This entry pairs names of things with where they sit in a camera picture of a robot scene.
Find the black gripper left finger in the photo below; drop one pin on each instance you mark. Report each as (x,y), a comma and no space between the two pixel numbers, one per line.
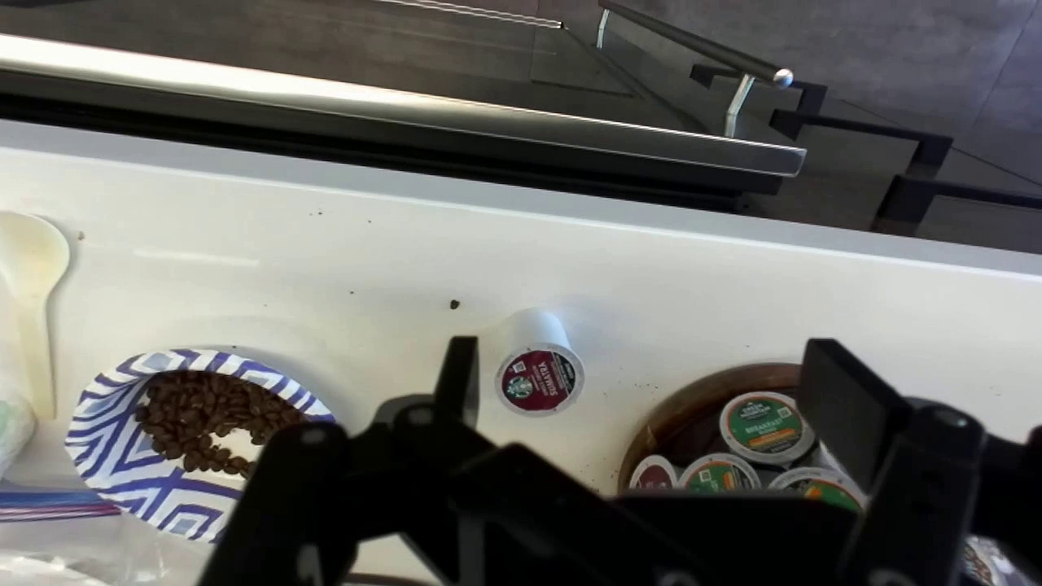
(433,499)

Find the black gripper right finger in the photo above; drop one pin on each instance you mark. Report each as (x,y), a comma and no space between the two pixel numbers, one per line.
(932,490)

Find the maroon lid coffee pod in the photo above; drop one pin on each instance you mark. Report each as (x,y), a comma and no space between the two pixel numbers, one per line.
(537,376)
(653,478)

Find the green lid coffee pod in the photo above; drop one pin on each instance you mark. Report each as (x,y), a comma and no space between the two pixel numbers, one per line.
(717,478)
(766,427)
(817,490)

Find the pile of coffee beans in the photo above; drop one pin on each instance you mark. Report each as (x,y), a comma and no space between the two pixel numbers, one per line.
(195,418)

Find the blue patterned paper plate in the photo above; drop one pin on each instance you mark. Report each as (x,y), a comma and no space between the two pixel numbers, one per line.
(109,456)

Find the clear plastic zip bag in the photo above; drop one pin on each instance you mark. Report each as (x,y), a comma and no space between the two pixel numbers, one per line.
(53,543)

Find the white plastic spoon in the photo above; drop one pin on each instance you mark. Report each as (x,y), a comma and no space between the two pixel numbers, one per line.
(32,294)

